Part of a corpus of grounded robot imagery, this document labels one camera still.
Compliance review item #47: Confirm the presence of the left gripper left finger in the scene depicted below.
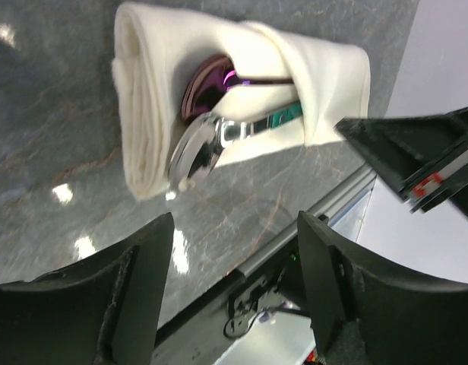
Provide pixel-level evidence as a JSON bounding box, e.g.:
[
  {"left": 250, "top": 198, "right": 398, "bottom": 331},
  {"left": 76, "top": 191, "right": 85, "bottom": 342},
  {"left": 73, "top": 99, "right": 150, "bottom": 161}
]
[{"left": 0, "top": 213, "right": 174, "bottom": 364}]

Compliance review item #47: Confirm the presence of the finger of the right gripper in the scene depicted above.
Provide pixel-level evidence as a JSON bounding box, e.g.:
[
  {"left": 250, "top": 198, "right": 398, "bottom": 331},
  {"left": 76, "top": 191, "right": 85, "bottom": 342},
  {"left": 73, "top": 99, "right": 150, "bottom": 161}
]
[{"left": 336, "top": 107, "right": 468, "bottom": 218}]

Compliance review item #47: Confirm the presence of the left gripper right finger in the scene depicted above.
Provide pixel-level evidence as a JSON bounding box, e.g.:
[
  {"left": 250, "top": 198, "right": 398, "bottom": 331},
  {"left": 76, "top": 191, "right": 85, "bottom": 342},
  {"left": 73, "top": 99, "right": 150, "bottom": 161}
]
[{"left": 297, "top": 212, "right": 468, "bottom": 364}]

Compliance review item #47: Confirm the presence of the green handled metal spoon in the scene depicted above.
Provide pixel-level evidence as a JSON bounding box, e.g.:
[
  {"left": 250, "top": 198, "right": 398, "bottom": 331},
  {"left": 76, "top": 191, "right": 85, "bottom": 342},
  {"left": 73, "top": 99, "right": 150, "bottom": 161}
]
[{"left": 168, "top": 102, "right": 302, "bottom": 192}]

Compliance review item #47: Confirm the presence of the purple handled spoon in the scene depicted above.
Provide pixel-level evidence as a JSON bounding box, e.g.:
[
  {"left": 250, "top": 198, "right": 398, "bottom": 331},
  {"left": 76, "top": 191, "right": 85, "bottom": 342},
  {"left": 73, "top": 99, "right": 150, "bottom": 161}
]
[{"left": 181, "top": 54, "right": 293, "bottom": 125}]

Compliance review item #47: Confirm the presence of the white cloth napkin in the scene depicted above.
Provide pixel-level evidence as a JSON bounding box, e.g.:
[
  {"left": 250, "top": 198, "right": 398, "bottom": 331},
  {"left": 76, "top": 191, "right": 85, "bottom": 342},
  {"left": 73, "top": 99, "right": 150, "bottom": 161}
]
[{"left": 112, "top": 2, "right": 371, "bottom": 200}]

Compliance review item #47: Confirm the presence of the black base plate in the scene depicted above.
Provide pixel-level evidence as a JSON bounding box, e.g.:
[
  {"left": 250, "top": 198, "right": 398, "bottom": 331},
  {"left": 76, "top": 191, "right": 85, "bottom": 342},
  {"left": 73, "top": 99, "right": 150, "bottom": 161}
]
[{"left": 151, "top": 245, "right": 306, "bottom": 364}]

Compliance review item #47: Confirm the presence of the right aluminium frame post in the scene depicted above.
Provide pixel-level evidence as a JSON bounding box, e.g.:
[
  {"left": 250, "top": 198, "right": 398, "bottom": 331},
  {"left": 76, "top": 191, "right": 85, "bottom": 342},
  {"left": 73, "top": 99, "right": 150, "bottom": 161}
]
[{"left": 237, "top": 167, "right": 378, "bottom": 278}]

